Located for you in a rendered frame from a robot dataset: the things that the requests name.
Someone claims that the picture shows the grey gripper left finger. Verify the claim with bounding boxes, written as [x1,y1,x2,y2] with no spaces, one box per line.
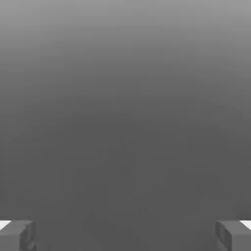
[0,220,37,251]

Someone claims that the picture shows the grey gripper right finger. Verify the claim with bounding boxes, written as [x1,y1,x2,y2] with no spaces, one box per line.
[214,220,251,251]

